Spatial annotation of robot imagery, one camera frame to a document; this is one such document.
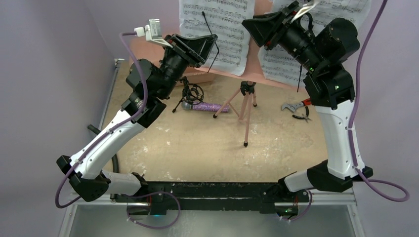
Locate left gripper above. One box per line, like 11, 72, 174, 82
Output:
157, 35, 217, 99

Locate sheet music page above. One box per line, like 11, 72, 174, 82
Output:
257, 0, 372, 89
179, 0, 255, 76

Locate black microphone tripod stand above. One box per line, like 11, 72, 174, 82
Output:
172, 77, 204, 113

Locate pink music stand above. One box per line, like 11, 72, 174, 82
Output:
196, 0, 315, 148

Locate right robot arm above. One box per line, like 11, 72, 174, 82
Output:
242, 1, 373, 201

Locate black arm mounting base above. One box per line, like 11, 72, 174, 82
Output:
116, 181, 310, 215

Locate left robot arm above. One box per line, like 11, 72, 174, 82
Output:
57, 34, 217, 202

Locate pink plastic storage box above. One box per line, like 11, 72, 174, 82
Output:
129, 37, 216, 84

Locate purple glitter microphone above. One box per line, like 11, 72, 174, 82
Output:
181, 101, 222, 112

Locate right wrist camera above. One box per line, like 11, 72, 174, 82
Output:
291, 0, 321, 23

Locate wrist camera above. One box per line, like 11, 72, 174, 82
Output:
134, 19, 172, 47
291, 0, 321, 23

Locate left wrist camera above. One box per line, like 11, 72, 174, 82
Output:
134, 19, 172, 47

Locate silver adjustable wrench red handle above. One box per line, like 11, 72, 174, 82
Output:
281, 98, 311, 113

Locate red handled pliers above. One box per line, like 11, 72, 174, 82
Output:
292, 106, 311, 122

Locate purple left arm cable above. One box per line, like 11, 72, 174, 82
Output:
55, 31, 181, 229

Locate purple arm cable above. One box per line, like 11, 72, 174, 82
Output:
278, 0, 410, 223
55, 31, 181, 229

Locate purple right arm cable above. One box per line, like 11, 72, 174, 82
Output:
278, 0, 410, 223

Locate aluminium table frame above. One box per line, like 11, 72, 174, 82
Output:
57, 59, 372, 222

